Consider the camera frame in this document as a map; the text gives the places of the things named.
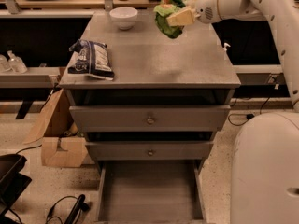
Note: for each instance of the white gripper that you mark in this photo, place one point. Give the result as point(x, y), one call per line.
point(206, 10)

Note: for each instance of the green rice chip bag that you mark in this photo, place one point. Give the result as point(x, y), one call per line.
point(162, 11)

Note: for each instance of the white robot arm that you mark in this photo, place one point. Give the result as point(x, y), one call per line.
point(265, 165)

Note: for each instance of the grey drawer cabinet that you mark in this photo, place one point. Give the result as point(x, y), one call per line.
point(153, 70)

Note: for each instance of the dark blue snack bag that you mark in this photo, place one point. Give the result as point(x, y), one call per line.
point(92, 60)

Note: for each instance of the grey top drawer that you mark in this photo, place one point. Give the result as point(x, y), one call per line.
point(128, 118)

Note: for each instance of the grey middle drawer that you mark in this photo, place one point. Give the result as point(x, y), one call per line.
point(152, 150)

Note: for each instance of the grey open bottom drawer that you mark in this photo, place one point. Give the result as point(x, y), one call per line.
point(150, 192)

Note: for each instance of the white pump bottle top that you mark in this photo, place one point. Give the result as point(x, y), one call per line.
point(226, 46)

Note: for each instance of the white ceramic bowl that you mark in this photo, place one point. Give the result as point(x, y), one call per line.
point(124, 17)

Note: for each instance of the clear plastic bottle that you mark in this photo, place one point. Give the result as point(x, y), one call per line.
point(4, 65)
point(16, 63)

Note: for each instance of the open cardboard box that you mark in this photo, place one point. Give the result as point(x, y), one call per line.
point(55, 128)

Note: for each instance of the clear plastic bottle left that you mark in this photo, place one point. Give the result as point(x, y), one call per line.
point(4, 65)

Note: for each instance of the black tray stack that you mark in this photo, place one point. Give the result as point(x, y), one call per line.
point(12, 182)

